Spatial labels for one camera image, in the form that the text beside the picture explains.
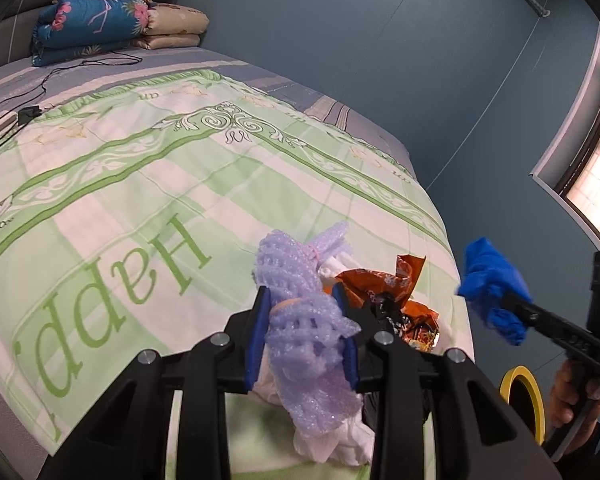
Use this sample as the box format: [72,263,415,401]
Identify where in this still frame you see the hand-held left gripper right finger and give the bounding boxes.
[330,284,563,480]

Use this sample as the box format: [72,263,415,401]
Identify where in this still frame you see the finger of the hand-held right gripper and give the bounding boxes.
[500,294,600,378]

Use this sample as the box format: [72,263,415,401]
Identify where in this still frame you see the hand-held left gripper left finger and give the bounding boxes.
[37,285,276,480]

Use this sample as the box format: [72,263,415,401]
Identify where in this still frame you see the purple foam fruit net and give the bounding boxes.
[252,225,363,436]

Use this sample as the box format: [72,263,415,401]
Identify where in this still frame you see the white plastic bag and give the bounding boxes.
[252,255,376,466]

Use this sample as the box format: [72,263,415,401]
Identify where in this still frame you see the blue plastic bag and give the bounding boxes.
[457,237,533,346]

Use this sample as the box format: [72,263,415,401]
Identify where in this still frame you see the orange snack wrapper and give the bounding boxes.
[335,254,441,353]

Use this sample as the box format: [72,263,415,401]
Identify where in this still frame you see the yellow rimmed bin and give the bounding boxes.
[498,365,547,443]

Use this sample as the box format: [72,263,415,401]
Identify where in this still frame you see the person's right hand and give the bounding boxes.
[549,359,600,442]

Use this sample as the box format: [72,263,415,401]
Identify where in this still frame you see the window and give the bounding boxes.
[530,25,600,251]

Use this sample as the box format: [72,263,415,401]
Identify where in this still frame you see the green printed bed sheet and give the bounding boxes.
[0,45,476,480]

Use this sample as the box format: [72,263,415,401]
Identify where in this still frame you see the black charger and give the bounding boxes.
[14,105,42,126]

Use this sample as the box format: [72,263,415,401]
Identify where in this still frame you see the blue floral folded quilt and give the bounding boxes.
[31,0,153,67]

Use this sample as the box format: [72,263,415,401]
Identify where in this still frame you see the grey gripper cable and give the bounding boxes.
[542,395,600,461]

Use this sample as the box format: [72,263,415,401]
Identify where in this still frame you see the black cable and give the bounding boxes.
[0,50,143,161]

